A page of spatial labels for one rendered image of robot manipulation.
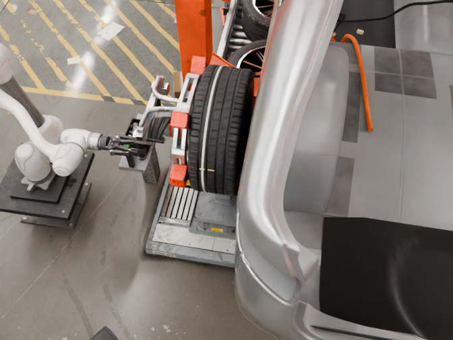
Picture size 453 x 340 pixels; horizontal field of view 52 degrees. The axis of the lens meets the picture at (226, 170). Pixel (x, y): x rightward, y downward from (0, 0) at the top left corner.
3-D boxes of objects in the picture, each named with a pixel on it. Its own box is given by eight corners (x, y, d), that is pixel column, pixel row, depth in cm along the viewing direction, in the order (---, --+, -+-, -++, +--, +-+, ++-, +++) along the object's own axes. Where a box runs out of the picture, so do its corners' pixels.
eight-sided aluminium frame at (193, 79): (189, 197, 251) (181, 134, 206) (177, 195, 251) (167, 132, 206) (209, 121, 281) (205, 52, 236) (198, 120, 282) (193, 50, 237)
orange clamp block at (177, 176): (189, 173, 231) (185, 188, 226) (173, 171, 232) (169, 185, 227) (188, 165, 225) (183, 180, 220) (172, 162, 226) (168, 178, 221)
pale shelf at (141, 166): (145, 173, 279) (145, 170, 276) (118, 169, 280) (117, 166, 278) (163, 119, 303) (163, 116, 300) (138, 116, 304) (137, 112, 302)
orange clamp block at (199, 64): (204, 75, 235) (206, 57, 233) (189, 73, 235) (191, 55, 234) (206, 75, 242) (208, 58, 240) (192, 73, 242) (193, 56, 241)
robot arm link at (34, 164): (19, 178, 281) (3, 158, 262) (34, 154, 290) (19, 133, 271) (43, 184, 278) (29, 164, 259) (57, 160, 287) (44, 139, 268)
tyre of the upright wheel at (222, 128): (236, 212, 259) (233, 166, 198) (195, 206, 261) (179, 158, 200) (253, 110, 284) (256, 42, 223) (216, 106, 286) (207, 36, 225)
